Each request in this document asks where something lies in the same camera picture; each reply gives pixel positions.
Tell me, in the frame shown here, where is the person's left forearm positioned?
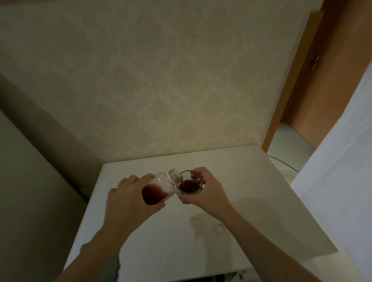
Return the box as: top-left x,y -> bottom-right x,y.
52,224 -> 134,282

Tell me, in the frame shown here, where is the brown wooden door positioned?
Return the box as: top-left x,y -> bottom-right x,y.
286,0 -> 372,147

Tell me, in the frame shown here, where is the person's left hand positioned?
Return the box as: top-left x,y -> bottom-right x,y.
104,173 -> 166,233

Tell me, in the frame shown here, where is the black cable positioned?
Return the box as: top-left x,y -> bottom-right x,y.
267,155 -> 300,172

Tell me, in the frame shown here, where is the brown wooden door frame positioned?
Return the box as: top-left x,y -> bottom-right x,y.
262,10 -> 324,153

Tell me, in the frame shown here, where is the person's right hand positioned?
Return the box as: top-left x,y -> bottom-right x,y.
178,167 -> 235,221

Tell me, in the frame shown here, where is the clear plastic bottle dark juice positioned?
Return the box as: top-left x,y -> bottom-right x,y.
141,169 -> 182,205

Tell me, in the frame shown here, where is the person's right forearm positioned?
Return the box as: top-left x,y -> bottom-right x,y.
214,207 -> 326,282

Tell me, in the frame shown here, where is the clear glass with dark juice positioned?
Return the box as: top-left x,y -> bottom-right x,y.
177,170 -> 204,204

